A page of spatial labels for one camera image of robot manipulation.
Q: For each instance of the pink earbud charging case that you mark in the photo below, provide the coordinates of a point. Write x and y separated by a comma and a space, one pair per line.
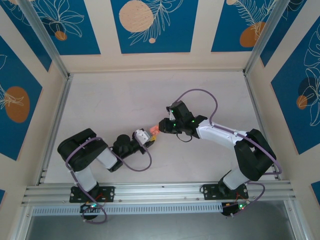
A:
153, 130

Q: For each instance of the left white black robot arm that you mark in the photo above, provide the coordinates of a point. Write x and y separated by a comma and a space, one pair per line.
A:
107, 157

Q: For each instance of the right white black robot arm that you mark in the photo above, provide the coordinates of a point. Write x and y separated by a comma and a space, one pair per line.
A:
217, 133

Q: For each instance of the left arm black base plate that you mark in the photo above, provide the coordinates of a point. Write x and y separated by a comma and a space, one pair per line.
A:
110, 193

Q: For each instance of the aluminium mounting rail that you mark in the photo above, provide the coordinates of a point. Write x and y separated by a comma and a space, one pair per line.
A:
160, 192

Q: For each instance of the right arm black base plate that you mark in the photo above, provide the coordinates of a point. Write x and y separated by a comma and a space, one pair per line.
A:
210, 191

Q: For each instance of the blue floral wall poster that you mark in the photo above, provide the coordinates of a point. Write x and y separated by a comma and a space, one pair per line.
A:
155, 37
75, 42
295, 112
12, 130
230, 37

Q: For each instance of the aluminium frame post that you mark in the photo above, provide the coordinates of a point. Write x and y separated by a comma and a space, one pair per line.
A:
45, 35
270, 35

